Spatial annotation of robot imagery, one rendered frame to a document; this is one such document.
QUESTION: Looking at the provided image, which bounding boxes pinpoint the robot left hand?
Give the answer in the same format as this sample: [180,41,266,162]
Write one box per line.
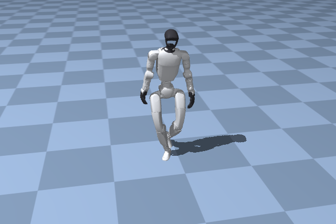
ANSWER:
[187,92,195,108]

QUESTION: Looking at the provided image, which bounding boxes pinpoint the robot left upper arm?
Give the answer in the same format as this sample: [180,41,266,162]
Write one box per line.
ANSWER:
[180,50,192,79]

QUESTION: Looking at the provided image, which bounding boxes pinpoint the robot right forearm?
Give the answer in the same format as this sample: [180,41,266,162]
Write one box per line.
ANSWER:
[141,72,151,94]

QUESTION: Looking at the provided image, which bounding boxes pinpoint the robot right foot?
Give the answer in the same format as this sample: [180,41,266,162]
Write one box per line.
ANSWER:
[162,148,171,161]

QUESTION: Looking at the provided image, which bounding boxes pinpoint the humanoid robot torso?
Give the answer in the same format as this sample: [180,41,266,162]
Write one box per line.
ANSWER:
[156,47,182,99]

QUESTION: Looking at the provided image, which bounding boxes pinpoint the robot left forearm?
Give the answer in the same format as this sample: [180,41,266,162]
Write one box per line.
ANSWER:
[185,73,195,94]

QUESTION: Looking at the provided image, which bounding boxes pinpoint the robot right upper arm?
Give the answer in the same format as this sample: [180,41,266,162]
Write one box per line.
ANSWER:
[146,50,159,79]

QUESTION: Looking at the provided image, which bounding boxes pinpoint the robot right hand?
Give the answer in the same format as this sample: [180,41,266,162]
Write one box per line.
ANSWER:
[140,91,148,104]

